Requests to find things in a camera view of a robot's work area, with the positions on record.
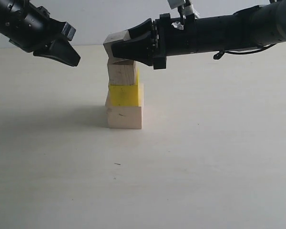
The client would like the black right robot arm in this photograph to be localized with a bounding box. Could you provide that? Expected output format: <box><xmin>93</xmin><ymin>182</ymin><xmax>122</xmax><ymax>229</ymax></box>
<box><xmin>112</xmin><ymin>0</ymin><xmax>286</xmax><ymax>70</ymax></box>

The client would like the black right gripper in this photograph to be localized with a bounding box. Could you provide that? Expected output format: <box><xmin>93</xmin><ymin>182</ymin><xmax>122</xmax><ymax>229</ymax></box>
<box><xmin>112</xmin><ymin>13</ymin><xmax>198</xmax><ymax>70</ymax></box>

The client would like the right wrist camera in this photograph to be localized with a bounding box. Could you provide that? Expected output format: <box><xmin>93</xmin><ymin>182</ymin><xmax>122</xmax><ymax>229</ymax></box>
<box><xmin>168</xmin><ymin>0</ymin><xmax>200</xmax><ymax>19</ymax></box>

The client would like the small wooden cube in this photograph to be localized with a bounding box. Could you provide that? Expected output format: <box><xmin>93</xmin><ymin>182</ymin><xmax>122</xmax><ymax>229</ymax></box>
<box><xmin>103</xmin><ymin>30</ymin><xmax>130</xmax><ymax>59</ymax></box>

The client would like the yellow cube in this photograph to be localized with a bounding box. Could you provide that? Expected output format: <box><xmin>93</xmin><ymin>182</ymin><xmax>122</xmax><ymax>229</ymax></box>
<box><xmin>108</xmin><ymin>70</ymin><xmax>141</xmax><ymax>107</ymax></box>

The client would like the medium wooden cube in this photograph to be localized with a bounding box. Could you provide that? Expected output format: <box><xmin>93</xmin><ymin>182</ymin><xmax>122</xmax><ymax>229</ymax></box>
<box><xmin>107</xmin><ymin>59</ymin><xmax>137</xmax><ymax>85</ymax></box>

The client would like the large wooden cube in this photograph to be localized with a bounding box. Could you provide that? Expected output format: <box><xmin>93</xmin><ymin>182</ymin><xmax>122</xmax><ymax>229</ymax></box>
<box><xmin>105</xmin><ymin>83</ymin><xmax>144</xmax><ymax>129</ymax></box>

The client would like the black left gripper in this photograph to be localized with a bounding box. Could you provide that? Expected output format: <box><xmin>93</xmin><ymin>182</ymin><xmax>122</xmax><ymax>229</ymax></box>
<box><xmin>4</xmin><ymin>7</ymin><xmax>81</xmax><ymax>67</ymax></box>

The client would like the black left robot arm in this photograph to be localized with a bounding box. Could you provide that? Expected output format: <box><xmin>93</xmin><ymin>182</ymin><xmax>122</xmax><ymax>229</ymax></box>
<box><xmin>0</xmin><ymin>0</ymin><xmax>81</xmax><ymax>67</ymax></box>

